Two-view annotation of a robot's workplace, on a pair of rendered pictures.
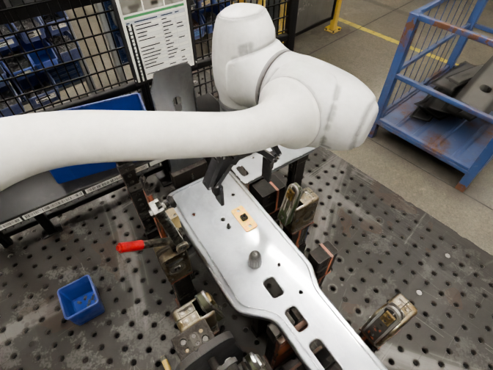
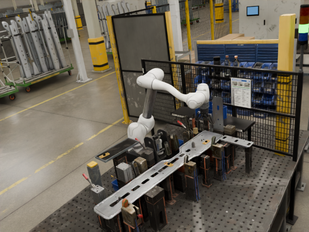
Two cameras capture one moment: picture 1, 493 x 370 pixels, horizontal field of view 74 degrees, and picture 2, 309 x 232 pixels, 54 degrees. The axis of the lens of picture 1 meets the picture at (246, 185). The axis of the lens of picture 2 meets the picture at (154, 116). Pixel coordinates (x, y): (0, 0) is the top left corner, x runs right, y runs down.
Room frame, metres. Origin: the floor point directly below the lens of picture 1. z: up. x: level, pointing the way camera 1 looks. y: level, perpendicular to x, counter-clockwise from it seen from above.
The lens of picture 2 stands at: (-0.34, -2.28, 2.33)
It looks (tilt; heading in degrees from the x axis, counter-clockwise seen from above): 23 degrees down; 80
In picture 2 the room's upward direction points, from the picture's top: 8 degrees counter-clockwise
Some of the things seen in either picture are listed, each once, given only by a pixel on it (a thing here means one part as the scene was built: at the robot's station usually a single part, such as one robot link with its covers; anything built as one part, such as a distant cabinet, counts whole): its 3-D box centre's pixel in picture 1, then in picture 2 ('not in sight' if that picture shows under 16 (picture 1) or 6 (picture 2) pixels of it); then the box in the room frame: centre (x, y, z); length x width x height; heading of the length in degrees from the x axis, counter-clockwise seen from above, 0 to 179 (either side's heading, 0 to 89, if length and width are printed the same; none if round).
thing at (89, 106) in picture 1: (99, 136); (210, 111); (0.75, 0.44, 1.10); 0.30 x 0.17 x 0.13; 114
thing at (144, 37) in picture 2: not in sight; (145, 74); (0.51, 2.68, 1.00); 1.34 x 0.14 x 2.00; 132
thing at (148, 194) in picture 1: (163, 237); (194, 137); (0.49, 0.23, 0.95); 0.03 x 0.01 x 0.50; 33
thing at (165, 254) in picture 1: (180, 278); (188, 147); (0.40, 0.19, 0.88); 0.07 x 0.06 x 0.35; 123
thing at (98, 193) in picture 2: not in sight; (101, 208); (-0.48, -0.40, 0.88); 0.11 x 0.10 x 0.36; 123
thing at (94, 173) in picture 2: not in sight; (98, 189); (-0.49, -0.20, 0.92); 0.08 x 0.08 x 0.44; 33
